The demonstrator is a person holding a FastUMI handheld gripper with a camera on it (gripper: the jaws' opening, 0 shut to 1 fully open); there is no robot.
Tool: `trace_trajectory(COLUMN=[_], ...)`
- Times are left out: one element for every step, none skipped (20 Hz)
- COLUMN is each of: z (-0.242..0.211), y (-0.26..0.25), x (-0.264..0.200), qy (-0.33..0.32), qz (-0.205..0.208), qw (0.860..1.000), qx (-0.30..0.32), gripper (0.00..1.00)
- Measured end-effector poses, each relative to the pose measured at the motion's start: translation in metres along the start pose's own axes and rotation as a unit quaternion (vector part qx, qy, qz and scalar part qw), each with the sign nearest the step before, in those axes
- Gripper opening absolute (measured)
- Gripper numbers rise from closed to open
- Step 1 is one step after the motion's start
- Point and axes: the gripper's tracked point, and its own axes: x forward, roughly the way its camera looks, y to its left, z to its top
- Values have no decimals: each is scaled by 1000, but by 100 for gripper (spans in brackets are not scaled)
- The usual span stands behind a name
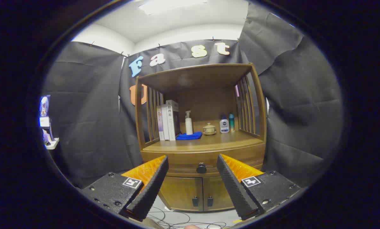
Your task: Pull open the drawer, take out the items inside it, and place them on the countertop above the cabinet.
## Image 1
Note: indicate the white side shelf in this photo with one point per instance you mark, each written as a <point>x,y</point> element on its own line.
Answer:
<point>52,144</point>

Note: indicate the wooden drawer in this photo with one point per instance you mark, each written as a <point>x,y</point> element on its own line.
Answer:
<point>183,159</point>

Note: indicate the black backdrop cloth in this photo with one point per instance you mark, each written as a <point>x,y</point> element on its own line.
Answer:
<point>88,111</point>

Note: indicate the ceiling light panel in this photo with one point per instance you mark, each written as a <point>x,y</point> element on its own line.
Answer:
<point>170,6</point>

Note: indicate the lilac book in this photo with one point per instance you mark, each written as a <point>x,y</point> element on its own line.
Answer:
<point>160,125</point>

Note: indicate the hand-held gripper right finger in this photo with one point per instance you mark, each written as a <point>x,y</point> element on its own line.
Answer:
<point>234,190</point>

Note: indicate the lit display screen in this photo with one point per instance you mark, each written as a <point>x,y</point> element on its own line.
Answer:
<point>44,111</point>

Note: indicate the thick white book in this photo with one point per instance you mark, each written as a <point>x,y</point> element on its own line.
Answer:
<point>172,121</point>

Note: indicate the wooden cabinet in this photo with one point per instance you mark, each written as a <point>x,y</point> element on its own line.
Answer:
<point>209,101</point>

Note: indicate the wooden cabinet door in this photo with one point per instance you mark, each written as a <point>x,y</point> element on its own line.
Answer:
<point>180,194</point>
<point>218,194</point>

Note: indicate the beige lidded teacup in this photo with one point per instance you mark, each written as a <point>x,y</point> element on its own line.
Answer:
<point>209,129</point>

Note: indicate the white lotion bottle blue cap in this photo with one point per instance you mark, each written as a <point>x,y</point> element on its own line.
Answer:
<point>224,126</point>

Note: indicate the wooden countertop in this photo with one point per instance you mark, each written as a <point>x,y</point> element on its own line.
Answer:
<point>209,141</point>

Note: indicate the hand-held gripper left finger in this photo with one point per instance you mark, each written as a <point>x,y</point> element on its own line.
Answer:
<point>151,190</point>

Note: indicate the white pump bottle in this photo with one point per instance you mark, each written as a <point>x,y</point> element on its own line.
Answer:
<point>189,125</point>

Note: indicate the teal bottle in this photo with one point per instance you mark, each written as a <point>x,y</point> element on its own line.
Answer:
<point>231,124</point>

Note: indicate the blue folded cloth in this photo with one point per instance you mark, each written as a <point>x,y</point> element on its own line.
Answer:
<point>188,136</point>

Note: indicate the thin white book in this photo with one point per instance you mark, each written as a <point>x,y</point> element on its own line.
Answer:
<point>165,124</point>

